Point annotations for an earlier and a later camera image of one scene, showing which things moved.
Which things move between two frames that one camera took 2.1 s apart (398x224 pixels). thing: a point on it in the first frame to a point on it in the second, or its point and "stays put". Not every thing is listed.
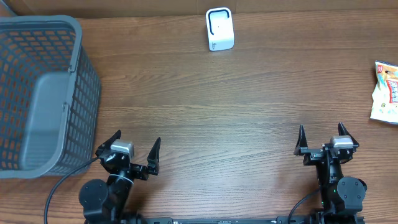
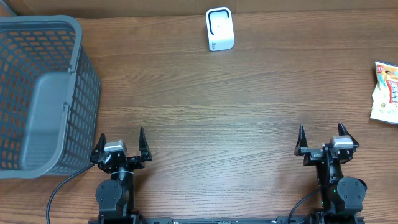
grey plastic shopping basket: [50, 98] stays put
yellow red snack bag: [385, 100] stays put
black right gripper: [311, 155] stays put
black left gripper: [152, 168] to [145, 155]
